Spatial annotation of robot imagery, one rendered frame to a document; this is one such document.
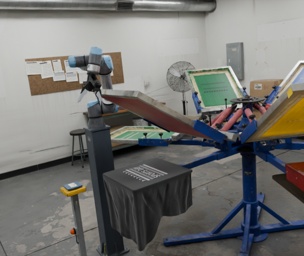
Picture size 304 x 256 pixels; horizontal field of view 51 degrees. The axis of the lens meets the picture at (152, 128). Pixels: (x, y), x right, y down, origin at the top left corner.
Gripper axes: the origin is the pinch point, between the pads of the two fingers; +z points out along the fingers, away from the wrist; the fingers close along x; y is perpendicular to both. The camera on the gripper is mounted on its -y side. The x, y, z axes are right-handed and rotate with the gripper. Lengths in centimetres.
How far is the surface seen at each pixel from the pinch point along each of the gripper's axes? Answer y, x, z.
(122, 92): -12.1, -14.8, -10.3
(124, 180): -2, -32, 47
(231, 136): -33, -95, 7
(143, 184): -18, -37, 45
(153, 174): -8, -50, 41
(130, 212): -11, -35, 66
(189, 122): -29, -57, 1
